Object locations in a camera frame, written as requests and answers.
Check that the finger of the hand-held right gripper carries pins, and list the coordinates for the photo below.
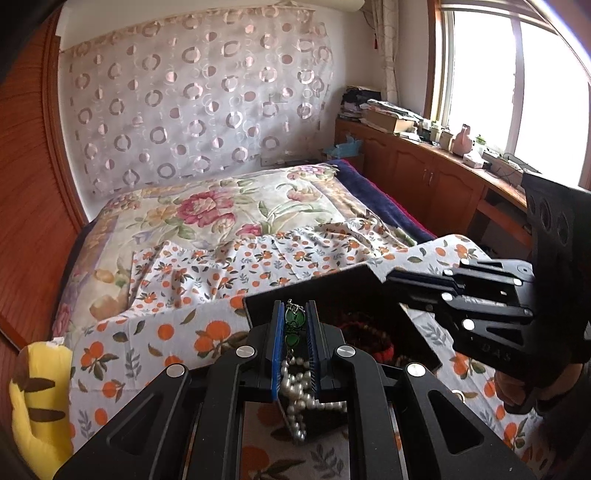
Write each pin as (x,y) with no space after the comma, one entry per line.
(415,288)
(489,277)

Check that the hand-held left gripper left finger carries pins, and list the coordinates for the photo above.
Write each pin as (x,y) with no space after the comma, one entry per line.
(277,360)

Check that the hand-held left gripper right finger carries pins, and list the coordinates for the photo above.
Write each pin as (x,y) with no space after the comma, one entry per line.
(314,364)

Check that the black jewelry box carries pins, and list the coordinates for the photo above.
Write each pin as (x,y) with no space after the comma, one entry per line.
(351,295)

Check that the person's right hand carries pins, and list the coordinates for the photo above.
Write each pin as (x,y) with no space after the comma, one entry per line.
(508,387)

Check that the dark blue blanket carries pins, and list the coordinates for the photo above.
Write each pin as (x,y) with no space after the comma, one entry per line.
(369,198)

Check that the wooden sideboard cabinet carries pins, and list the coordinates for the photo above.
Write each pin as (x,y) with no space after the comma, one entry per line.
(415,175)

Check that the orange fruit print cloth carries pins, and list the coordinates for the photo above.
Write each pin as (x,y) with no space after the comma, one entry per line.
(207,267)

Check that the small white box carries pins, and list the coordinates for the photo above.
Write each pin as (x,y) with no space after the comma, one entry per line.
(473,161)

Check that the pink bottle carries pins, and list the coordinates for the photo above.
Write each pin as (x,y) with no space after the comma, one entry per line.
(462,141)

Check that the teal plastic bag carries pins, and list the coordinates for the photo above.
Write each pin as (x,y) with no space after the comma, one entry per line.
(344,148)

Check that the floral bedspread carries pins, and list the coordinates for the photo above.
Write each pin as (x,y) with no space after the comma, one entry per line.
(207,207)

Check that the cardboard box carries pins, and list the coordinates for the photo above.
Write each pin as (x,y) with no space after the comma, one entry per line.
(388,122)

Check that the stack of papers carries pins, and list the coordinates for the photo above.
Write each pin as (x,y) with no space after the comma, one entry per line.
(392,107)

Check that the pile of dark clothes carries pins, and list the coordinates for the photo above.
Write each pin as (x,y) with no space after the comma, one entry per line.
(355,104)

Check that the wooden framed window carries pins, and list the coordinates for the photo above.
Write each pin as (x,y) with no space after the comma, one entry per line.
(485,69)

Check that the yellow plush toy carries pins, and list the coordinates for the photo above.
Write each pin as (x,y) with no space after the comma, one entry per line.
(37,383)

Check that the beige window curtain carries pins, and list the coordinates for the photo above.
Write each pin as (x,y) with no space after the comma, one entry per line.
(383,46)

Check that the circle patterned sheer curtain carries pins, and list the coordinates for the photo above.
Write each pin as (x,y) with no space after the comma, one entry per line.
(184,92)

